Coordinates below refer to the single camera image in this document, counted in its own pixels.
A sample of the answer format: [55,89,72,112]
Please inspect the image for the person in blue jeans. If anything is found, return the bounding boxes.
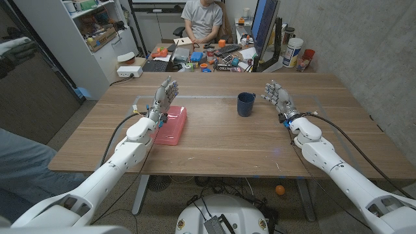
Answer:
[0,128,87,225]

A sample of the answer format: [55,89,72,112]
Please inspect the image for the white power box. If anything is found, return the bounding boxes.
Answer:
[116,66,144,79]

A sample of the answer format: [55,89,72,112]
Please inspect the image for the grey electronics module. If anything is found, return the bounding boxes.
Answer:
[203,214,237,234]

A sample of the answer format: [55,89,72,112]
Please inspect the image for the black laptop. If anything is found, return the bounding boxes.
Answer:
[142,44,178,73]

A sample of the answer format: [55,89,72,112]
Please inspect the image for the cardboard box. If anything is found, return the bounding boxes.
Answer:
[87,26,118,53]

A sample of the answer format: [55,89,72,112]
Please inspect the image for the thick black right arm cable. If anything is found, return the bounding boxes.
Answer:
[302,112,415,200]

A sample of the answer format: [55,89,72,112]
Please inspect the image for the white plastic tub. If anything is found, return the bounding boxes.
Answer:
[281,37,305,68]

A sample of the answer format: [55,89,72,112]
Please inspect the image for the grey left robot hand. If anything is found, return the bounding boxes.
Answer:
[148,75,179,124]

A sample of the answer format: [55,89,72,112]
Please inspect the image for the dark blue mug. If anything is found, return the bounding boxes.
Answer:
[236,92,257,118]

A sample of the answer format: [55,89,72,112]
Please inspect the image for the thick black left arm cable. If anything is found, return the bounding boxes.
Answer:
[99,111,149,167]

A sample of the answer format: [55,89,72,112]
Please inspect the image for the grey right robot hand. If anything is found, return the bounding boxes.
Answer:
[261,79,302,124]

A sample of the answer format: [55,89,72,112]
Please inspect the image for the black keyboard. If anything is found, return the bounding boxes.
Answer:
[214,44,242,58]

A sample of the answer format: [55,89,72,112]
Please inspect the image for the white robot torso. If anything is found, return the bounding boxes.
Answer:
[174,194,270,234]

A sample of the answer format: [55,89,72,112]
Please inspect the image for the orange toy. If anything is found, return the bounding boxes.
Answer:
[151,47,169,59]

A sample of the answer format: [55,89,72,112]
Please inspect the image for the grey table leg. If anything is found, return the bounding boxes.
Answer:
[294,178,317,222]
[131,175,151,216]

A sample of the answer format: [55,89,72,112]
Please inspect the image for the grey gloved person hand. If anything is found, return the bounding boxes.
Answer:
[0,36,38,80]

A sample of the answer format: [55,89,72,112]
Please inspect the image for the black computer monitor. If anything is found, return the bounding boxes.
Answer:
[250,0,281,61]

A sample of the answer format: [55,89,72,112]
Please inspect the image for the dark jar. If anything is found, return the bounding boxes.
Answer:
[283,27,296,46]

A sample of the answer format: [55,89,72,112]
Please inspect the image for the brown office chair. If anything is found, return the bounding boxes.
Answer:
[213,1,233,44]

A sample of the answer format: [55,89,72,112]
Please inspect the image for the seated person grey t-shirt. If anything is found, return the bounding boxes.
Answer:
[180,0,224,45]

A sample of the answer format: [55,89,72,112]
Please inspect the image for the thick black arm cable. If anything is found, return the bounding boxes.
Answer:
[99,111,149,167]
[302,112,415,200]

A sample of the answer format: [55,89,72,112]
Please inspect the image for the clear cup with items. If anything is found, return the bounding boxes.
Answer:
[295,55,309,73]

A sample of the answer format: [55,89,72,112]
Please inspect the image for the pink plastic tray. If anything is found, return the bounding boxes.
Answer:
[149,105,188,146]

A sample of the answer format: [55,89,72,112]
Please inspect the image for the white shelf cabinet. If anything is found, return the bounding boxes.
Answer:
[12,0,140,101]

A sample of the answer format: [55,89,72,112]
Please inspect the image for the black monitor stand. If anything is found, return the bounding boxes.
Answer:
[256,18,283,73]

